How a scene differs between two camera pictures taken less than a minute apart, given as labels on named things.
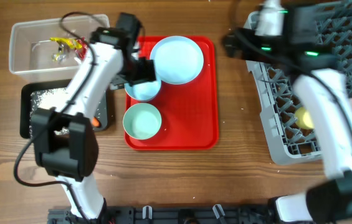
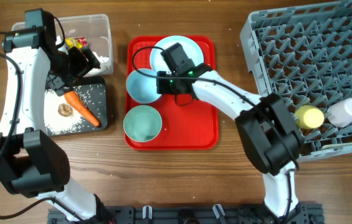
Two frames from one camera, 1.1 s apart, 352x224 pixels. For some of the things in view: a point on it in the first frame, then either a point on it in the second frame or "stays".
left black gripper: (148, 71) to (83, 66)
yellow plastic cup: (303, 119) stays
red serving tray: (189, 112) stays
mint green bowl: (142, 121) stays
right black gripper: (242, 35) to (162, 88)
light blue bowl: (143, 91) stays
